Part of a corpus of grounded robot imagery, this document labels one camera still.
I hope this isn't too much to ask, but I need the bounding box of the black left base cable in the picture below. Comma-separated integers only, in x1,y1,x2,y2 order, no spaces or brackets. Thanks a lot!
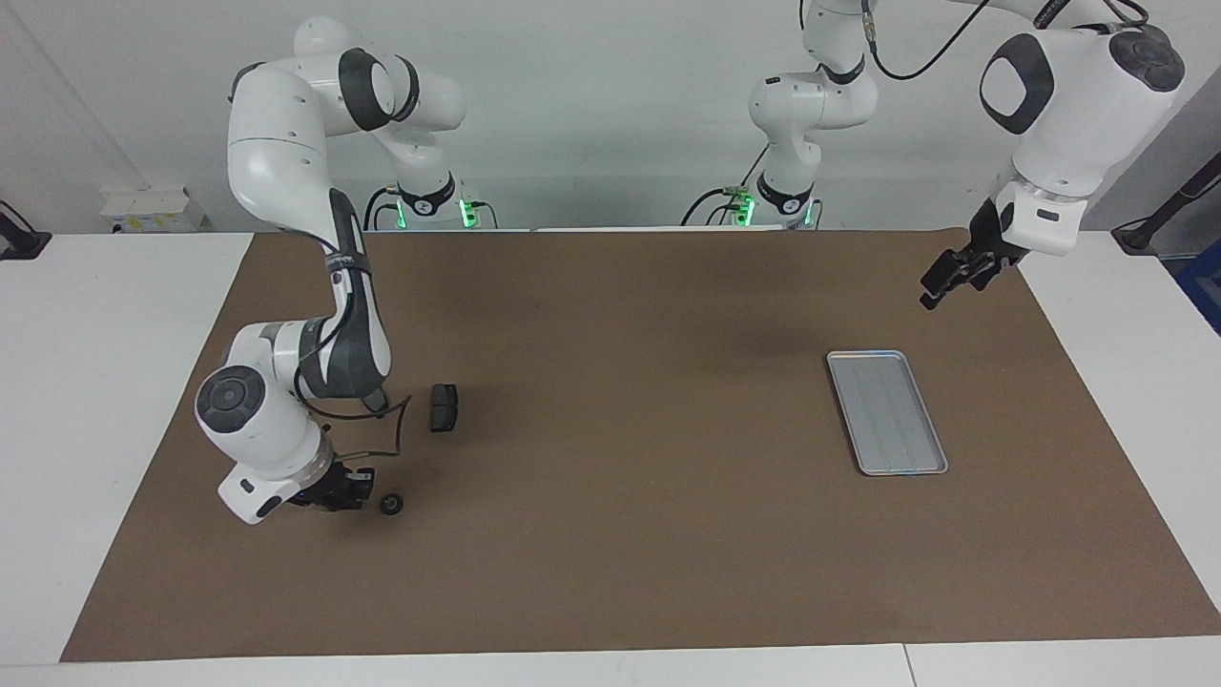
680,143,774,227

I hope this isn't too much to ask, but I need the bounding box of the black right base cable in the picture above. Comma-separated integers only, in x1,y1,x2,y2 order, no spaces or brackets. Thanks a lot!
362,186,402,231

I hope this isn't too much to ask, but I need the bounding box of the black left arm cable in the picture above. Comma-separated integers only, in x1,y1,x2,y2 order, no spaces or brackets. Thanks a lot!
857,0,1150,81

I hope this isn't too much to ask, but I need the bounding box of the black clamp stand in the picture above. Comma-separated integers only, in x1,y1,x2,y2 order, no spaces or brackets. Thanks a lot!
0,200,52,260

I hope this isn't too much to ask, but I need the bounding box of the brown table mat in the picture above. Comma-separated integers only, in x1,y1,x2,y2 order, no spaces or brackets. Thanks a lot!
60,229,1221,662

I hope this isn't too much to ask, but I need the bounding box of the silver metal tray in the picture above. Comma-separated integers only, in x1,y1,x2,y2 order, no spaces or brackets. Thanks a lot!
826,350,949,476

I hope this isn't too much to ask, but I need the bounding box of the black base cable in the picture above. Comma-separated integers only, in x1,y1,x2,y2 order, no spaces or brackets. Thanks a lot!
362,186,402,231
680,143,774,227

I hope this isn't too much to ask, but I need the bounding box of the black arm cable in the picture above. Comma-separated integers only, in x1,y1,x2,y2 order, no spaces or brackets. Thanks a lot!
294,248,413,459
857,0,1150,81

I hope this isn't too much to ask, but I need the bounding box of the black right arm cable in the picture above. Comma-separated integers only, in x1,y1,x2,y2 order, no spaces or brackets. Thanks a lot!
294,248,413,459

